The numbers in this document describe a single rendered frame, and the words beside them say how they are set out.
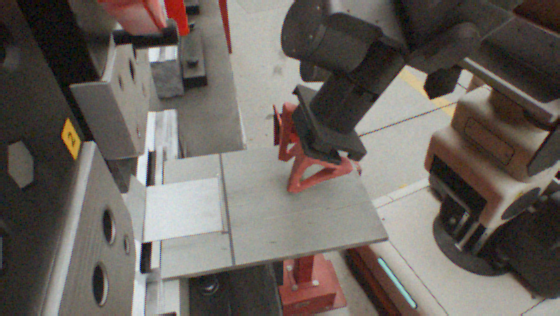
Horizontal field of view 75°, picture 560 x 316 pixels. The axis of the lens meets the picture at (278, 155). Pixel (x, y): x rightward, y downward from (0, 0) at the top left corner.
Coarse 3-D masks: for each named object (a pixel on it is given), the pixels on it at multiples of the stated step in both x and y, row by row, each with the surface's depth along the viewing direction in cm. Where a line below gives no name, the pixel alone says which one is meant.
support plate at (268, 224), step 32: (192, 160) 52; (224, 160) 52; (256, 160) 52; (352, 160) 52; (256, 192) 47; (288, 192) 47; (320, 192) 47; (352, 192) 47; (256, 224) 44; (288, 224) 44; (320, 224) 44; (352, 224) 44; (192, 256) 41; (224, 256) 41; (256, 256) 41; (288, 256) 41
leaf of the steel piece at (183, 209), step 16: (160, 192) 47; (176, 192) 47; (192, 192) 47; (208, 192) 47; (160, 208) 45; (176, 208) 45; (192, 208) 45; (208, 208) 45; (144, 224) 44; (160, 224) 44; (176, 224) 44; (192, 224) 44; (208, 224) 44; (224, 224) 44; (144, 240) 42; (160, 240) 42
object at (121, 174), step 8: (120, 160) 33; (128, 160) 36; (120, 168) 33; (128, 168) 35; (112, 176) 33; (120, 176) 33; (128, 176) 35; (120, 184) 34; (128, 184) 35; (120, 192) 34
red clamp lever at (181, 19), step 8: (168, 0) 42; (176, 0) 42; (168, 8) 43; (176, 8) 43; (184, 8) 43; (168, 16) 44; (176, 16) 43; (184, 16) 44; (184, 24) 44; (184, 32) 45
